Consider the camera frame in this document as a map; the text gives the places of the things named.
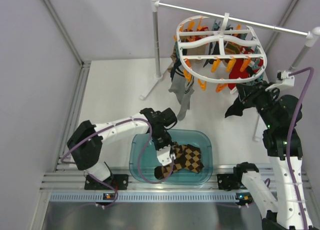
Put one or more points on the black sock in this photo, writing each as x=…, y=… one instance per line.
x=237, y=108

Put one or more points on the white oval clip hanger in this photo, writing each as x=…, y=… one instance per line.
x=208, y=50

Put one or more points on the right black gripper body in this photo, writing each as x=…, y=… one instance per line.
x=262, y=98

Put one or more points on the white drying rack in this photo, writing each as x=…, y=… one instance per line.
x=311, y=37

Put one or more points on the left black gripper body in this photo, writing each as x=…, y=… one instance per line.
x=161, y=139

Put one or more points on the brown argyle sock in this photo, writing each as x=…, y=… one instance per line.
x=193, y=159
x=181, y=162

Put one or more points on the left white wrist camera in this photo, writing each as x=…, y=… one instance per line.
x=165, y=155

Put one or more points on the red sock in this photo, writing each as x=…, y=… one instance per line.
x=236, y=73

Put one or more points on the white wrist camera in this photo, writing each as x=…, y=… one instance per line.
x=165, y=155
x=284, y=78

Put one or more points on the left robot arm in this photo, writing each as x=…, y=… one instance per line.
x=85, y=144

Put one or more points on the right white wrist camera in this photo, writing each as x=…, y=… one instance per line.
x=284, y=78

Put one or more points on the brown argyle sock back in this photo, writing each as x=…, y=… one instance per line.
x=193, y=159

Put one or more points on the brown patterned hanging sock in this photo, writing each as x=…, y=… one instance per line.
x=174, y=57

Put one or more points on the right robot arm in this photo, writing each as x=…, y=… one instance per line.
x=287, y=210

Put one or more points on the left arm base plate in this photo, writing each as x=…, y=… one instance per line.
x=118, y=182

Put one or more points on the grey striped sock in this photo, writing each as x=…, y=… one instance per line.
x=185, y=102
x=178, y=83

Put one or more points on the brown argyle sock front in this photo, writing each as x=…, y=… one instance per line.
x=181, y=162

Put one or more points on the perforated cable duct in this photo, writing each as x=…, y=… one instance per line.
x=154, y=197

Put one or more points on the teal plastic basin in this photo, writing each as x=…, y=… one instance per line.
x=149, y=161

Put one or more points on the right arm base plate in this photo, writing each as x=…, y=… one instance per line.
x=228, y=182

